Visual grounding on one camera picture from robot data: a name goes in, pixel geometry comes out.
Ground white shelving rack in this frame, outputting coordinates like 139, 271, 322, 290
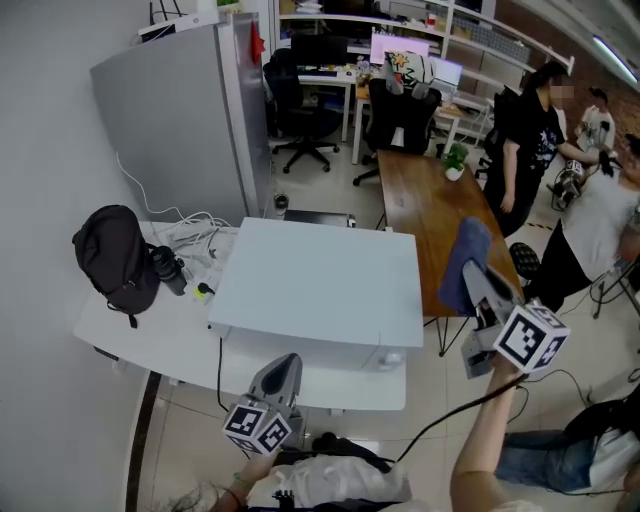
274, 0, 576, 151

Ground person's left forearm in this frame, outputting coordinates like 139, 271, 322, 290
232, 449, 276, 512

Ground white power strip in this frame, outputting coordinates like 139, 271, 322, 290
183, 259, 225, 304

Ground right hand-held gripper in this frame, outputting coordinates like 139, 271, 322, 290
458, 259, 573, 381

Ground wide black water bottle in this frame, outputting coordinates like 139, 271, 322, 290
151, 243, 188, 297

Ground pale lit monitor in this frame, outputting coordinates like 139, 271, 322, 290
429, 55, 464, 89

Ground ceiling light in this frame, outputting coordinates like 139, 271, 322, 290
592, 33, 640, 84

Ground wooden table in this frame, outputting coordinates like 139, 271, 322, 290
375, 148, 526, 357

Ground pink lit monitor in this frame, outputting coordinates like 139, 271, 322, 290
369, 32, 431, 65

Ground white office desk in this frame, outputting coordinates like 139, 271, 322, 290
297, 69, 357, 144

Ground flat black box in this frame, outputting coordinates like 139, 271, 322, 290
283, 209, 357, 230

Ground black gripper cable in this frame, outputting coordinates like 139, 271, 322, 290
394, 372, 526, 466

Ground person's white shirt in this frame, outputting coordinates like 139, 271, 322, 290
247, 452, 414, 512

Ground grey metal cabinet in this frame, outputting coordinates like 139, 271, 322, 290
89, 12, 274, 226

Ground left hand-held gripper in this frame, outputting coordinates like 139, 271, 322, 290
221, 353, 307, 458

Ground person's right forearm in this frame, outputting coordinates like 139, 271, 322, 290
449, 352, 529, 512

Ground patterned cushion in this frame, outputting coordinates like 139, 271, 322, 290
382, 49, 437, 99

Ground small potted plant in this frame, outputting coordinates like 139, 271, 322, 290
440, 143, 470, 182

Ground black backpack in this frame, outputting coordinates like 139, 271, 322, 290
71, 203, 162, 330

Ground red flag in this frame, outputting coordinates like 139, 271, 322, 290
248, 22, 265, 66

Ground patterned black stool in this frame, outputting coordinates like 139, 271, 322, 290
508, 241, 542, 281

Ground black office chair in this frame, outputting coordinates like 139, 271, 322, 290
263, 48, 342, 175
352, 77, 444, 187
474, 84, 521, 181

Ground dark black monitor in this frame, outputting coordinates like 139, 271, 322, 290
290, 33, 349, 69

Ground tangled white cables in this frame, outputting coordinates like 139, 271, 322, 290
159, 212, 236, 261

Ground dark blue cloth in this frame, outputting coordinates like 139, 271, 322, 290
437, 215, 494, 317

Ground white printer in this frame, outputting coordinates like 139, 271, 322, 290
137, 12, 221, 36

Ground long white cable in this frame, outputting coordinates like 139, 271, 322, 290
115, 151, 191, 221

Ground white microwave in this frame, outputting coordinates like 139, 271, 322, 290
206, 216, 426, 372

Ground black power cable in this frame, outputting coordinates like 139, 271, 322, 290
196, 282, 225, 412

